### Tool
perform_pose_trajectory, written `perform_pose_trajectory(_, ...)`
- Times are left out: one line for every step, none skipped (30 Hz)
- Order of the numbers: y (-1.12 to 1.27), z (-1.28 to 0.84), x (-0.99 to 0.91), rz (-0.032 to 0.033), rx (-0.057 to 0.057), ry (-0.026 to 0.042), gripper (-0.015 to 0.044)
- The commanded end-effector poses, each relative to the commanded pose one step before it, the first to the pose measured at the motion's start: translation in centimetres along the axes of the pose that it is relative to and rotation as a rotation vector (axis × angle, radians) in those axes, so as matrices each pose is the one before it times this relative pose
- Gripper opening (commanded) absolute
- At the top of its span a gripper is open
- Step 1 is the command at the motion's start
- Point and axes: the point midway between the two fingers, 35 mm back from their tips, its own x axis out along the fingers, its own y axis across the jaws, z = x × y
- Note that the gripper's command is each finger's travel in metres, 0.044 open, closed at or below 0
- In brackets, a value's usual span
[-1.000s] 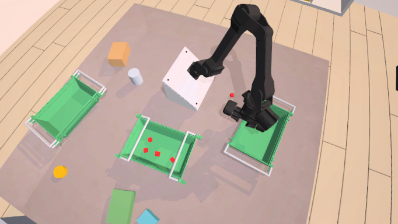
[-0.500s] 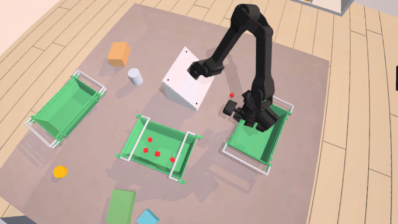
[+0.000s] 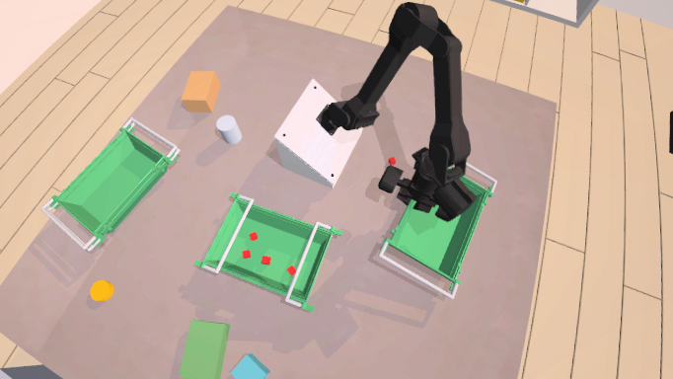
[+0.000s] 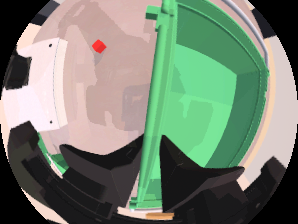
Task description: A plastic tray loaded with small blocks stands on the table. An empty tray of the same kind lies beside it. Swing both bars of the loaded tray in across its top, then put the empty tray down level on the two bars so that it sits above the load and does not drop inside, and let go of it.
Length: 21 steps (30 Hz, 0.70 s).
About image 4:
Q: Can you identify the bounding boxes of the small red block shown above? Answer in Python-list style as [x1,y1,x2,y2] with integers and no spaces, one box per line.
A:
[92,40,106,53]

